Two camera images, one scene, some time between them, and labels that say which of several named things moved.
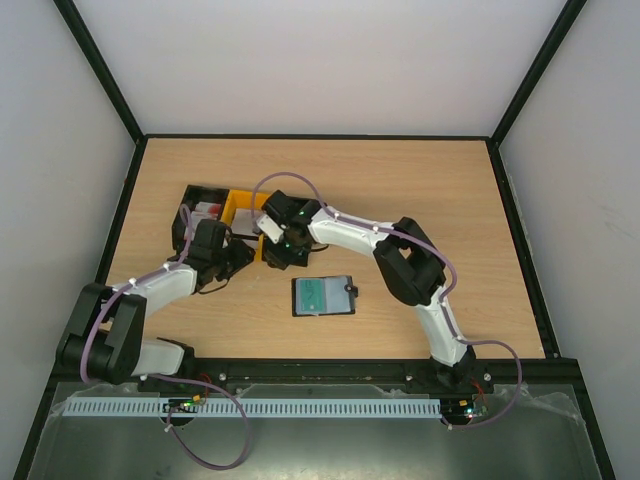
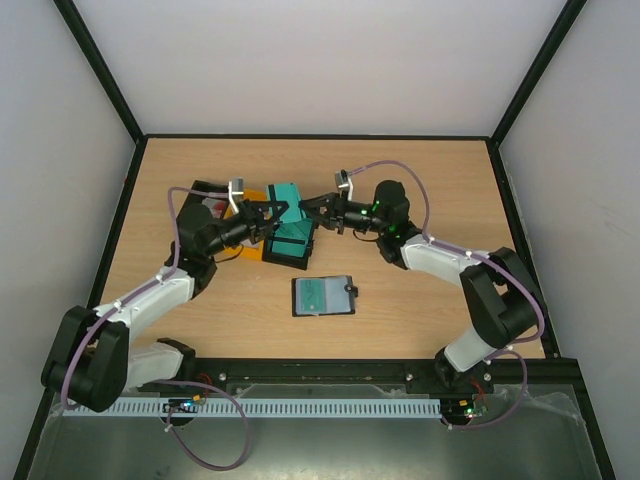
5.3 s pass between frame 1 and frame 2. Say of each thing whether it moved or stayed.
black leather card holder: stayed
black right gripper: moved
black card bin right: stayed
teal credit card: stayed
